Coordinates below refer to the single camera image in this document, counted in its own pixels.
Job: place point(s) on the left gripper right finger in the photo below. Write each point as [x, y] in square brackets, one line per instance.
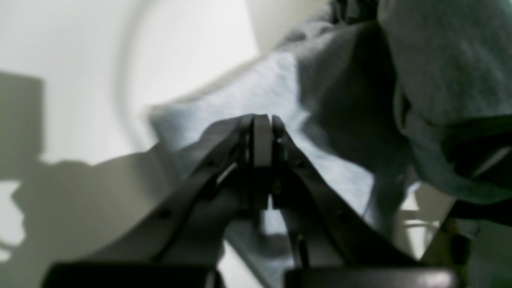
[331, 246]

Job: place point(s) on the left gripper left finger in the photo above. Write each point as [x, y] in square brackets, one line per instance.
[178, 244]

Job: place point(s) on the grey T-shirt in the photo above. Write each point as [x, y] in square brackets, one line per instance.
[370, 90]

